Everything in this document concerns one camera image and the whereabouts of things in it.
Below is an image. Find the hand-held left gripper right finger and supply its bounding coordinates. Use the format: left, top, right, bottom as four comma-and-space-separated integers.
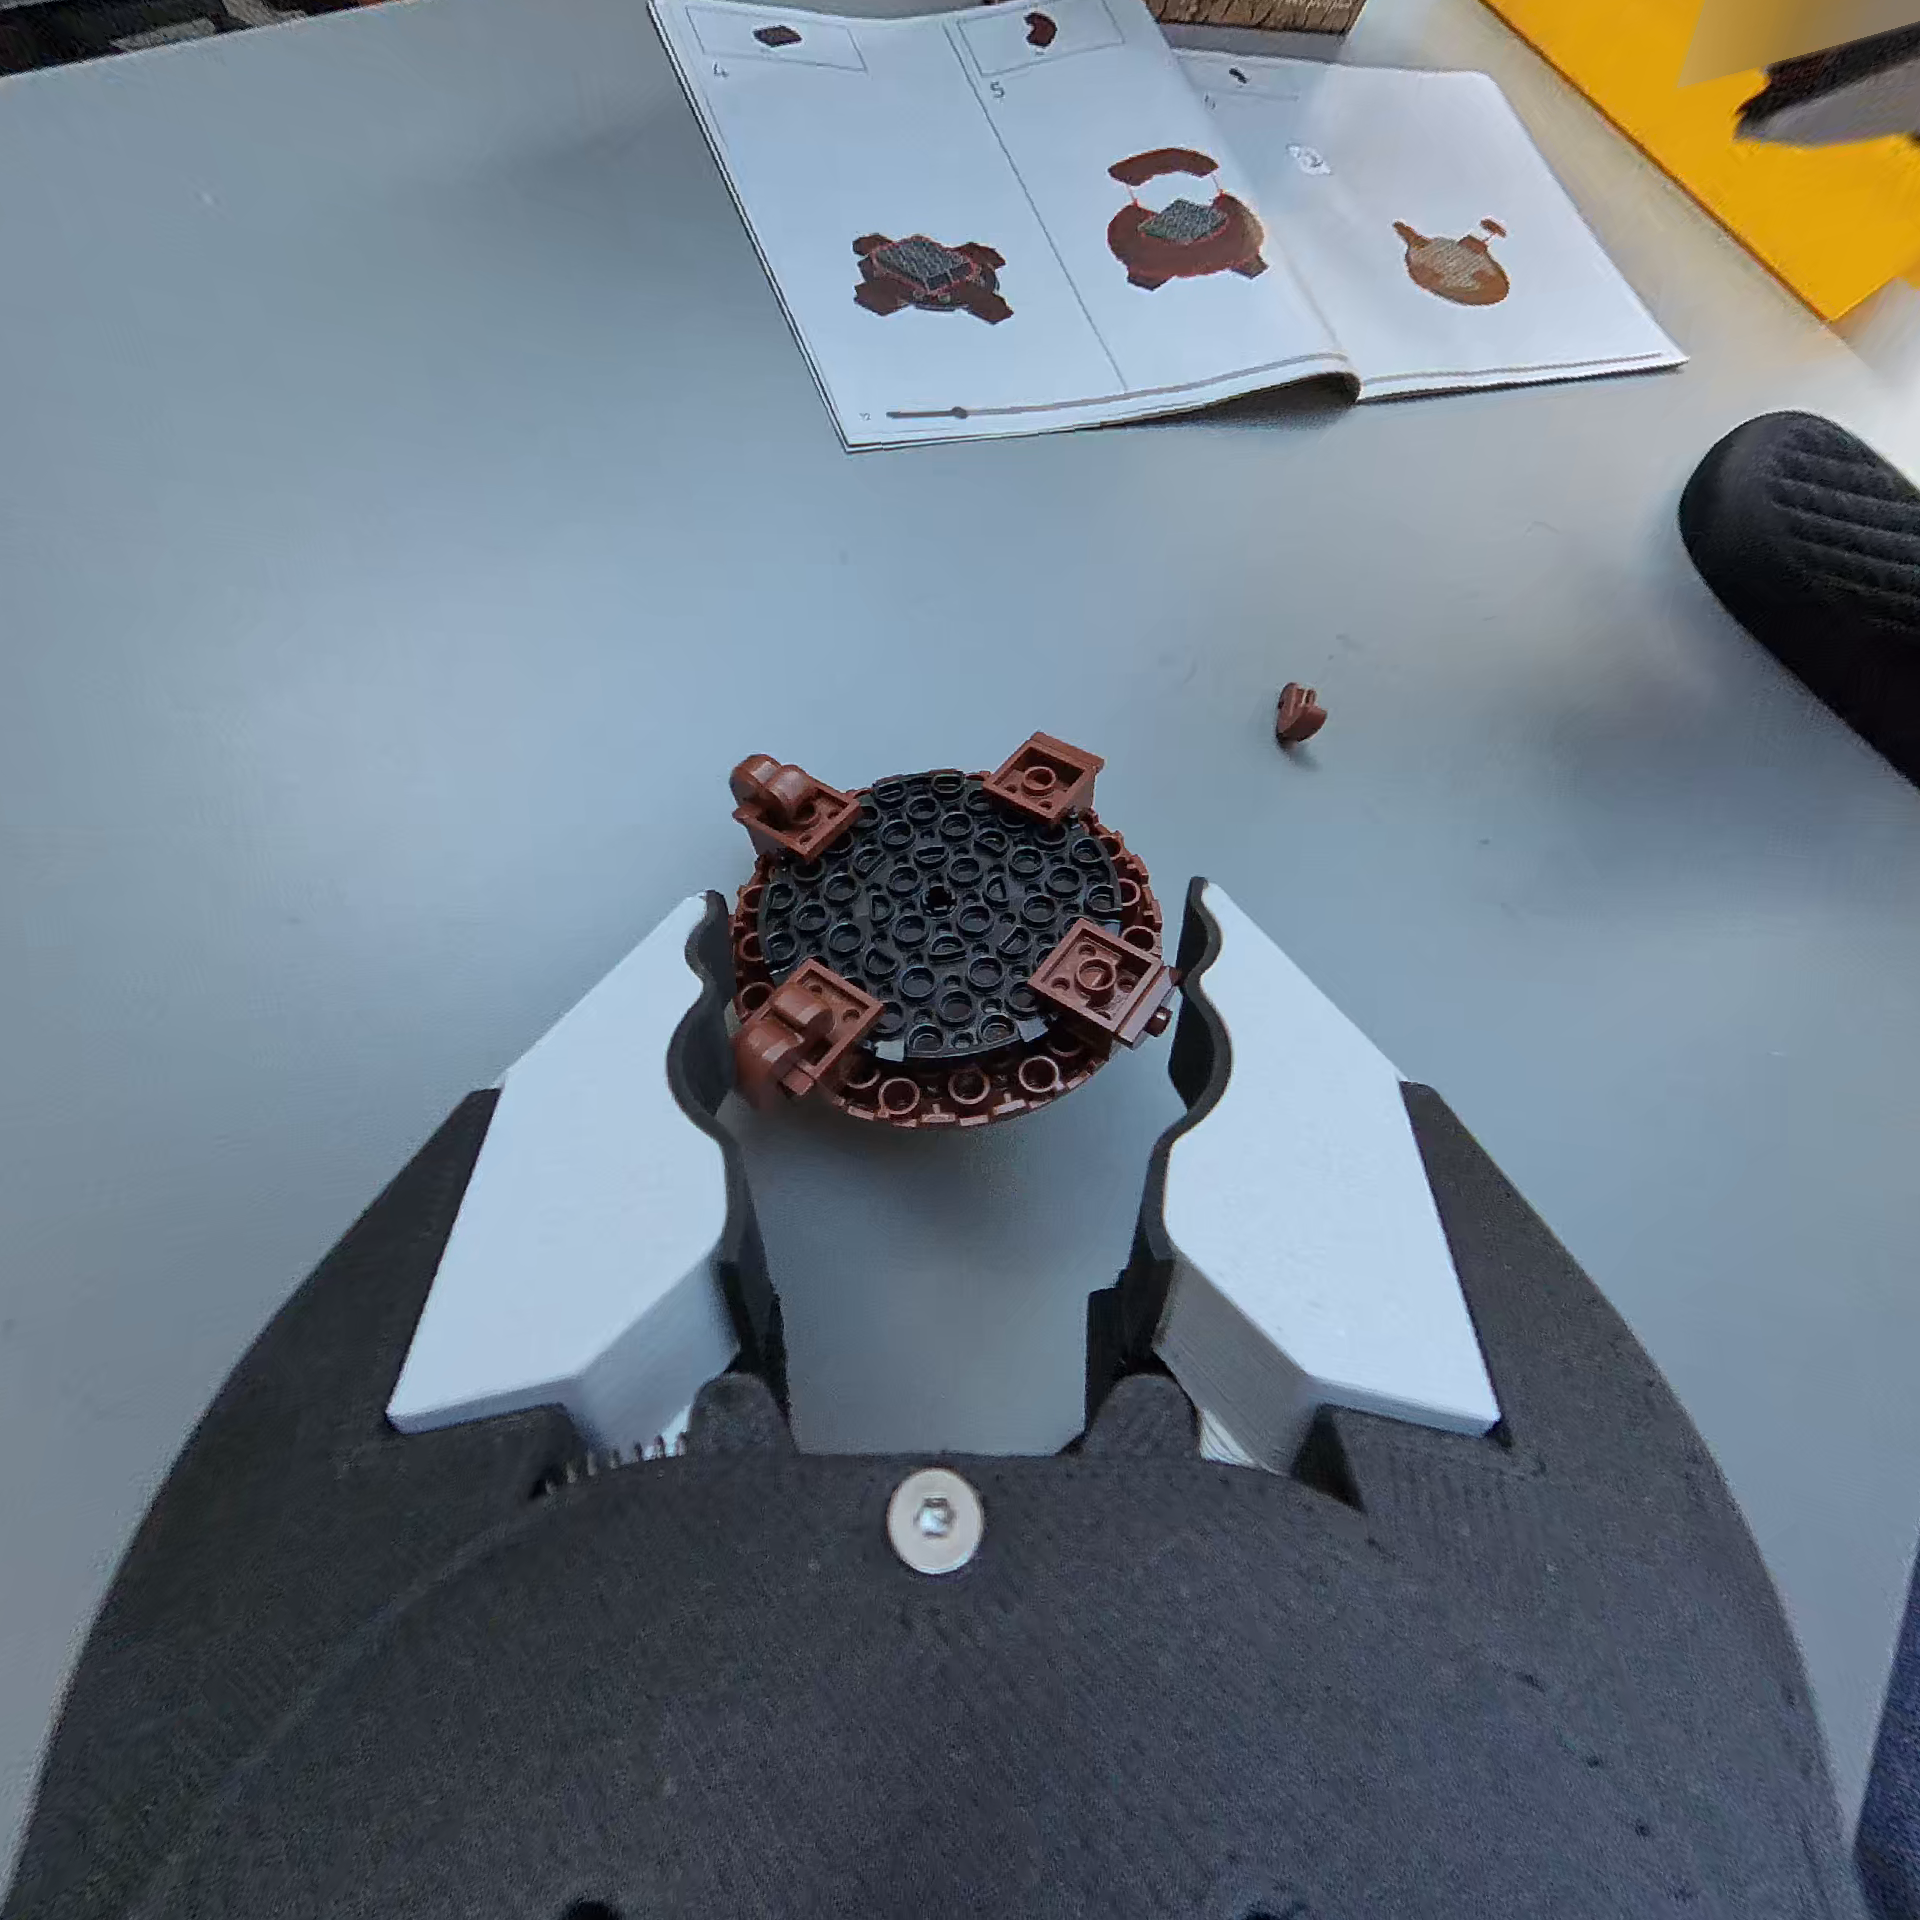
1084, 880, 1504, 1474

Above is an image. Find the yellow plastic bin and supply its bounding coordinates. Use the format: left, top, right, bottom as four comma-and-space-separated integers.
1477, 0, 1920, 321

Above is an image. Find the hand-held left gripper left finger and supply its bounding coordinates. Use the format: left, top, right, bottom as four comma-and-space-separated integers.
385, 891, 786, 1470

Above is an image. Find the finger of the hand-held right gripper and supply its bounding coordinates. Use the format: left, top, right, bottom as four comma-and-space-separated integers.
1732, 24, 1920, 147

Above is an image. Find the round brown black brick base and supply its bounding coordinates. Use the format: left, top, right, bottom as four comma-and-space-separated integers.
726, 731, 1180, 1134

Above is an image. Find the white instruction booklet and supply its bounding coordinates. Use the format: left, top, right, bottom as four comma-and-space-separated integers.
646, 0, 1689, 454

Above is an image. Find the person's leg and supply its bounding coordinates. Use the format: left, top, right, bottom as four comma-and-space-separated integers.
1852, 1696, 1920, 1920

